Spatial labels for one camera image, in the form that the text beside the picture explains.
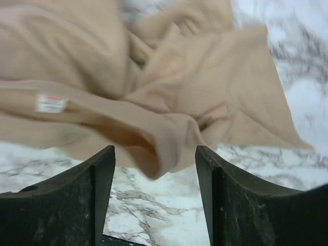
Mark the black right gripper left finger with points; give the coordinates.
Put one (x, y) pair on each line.
(66, 209)

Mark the beige t shirt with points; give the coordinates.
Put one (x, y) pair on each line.
(74, 76)

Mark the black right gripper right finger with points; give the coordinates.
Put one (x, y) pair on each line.
(243, 209)

